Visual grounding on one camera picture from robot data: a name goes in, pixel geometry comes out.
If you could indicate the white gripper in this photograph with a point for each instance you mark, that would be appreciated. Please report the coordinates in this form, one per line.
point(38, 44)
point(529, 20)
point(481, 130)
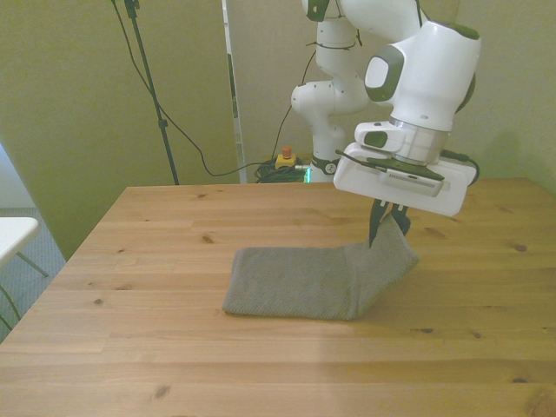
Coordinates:
point(404, 197)

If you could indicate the grey towel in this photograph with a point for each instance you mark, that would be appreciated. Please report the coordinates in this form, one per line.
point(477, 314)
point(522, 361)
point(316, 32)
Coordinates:
point(304, 282)

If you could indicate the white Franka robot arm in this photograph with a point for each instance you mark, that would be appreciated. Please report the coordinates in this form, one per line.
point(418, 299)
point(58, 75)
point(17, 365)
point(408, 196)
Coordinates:
point(425, 74)

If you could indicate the yellow emergency stop button box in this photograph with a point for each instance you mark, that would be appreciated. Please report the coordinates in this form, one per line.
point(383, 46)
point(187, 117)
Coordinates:
point(286, 160)

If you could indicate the white vertical panel edge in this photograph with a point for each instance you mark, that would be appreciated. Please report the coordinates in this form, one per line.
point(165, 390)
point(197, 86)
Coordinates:
point(236, 139)

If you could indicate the black tripod stand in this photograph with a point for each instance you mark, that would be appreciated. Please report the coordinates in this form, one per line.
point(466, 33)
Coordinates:
point(150, 87)

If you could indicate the white folding table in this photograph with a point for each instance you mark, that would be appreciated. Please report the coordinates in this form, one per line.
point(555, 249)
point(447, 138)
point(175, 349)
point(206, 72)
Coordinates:
point(15, 236)

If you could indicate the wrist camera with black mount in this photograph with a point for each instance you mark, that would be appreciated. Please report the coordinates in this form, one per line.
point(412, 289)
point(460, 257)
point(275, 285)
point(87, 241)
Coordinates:
point(412, 179)

